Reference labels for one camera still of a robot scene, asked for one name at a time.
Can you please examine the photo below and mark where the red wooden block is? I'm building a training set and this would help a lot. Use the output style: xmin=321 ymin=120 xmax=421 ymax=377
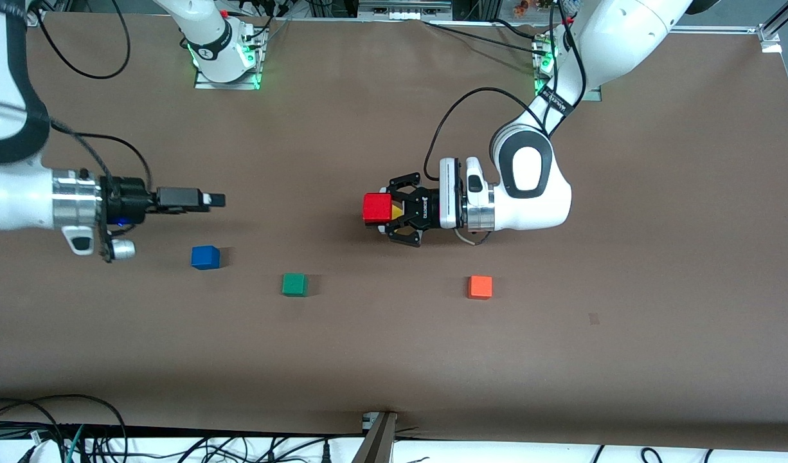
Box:
xmin=363 ymin=193 xmax=393 ymax=225

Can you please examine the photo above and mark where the blue wooden block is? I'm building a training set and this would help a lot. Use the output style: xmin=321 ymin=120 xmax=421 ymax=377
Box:
xmin=191 ymin=245 xmax=220 ymax=271

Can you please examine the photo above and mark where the white power strip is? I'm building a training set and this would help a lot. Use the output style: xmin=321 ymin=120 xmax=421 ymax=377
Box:
xmin=357 ymin=0 xmax=454 ymax=21

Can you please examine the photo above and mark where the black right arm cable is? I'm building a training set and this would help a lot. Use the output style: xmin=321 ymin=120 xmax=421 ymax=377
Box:
xmin=34 ymin=0 xmax=154 ymax=194

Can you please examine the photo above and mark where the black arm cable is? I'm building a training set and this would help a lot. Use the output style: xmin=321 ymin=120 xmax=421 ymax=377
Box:
xmin=425 ymin=0 xmax=591 ymax=174
xmin=34 ymin=0 xmax=154 ymax=194

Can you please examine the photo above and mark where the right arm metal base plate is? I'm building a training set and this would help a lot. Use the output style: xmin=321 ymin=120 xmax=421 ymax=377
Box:
xmin=193 ymin=26 xmax=263 ymax=91

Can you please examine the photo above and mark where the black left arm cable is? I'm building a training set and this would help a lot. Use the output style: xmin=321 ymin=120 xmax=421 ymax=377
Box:
xmin=425 ymin=0 xmax=591 ymax=174

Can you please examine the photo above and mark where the long black table cable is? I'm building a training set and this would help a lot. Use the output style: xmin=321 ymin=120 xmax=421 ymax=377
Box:
xmin=423 ymin=19 xmax=546 ymax=55

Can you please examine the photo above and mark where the short black table cable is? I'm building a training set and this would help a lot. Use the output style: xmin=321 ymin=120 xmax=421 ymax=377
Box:
xmin=494 ymin=18 xmax=546 ymax=41

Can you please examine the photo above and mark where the black looped cable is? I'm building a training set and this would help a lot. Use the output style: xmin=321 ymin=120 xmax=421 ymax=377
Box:
xmin=0 ymin=394 xmax=130 ymax=463

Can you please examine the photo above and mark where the grey metal post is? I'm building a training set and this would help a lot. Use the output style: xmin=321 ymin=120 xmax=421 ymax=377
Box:
xmin=352 ymin=412 xmax=398 ymax=463

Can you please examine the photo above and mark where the teal cable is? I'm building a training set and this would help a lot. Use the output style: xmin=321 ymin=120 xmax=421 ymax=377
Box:
xmin=63 ymin=424 xmax=86 ymax=463

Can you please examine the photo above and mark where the aluminium frame rail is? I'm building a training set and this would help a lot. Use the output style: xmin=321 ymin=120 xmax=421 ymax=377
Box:
xmin=674 ymin=24 xmax=764 ymax=34

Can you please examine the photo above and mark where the aluminium frame profile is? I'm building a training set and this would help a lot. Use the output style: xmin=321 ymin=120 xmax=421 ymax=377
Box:
xmin=760 ymin=0 xmax=788 ymax=41

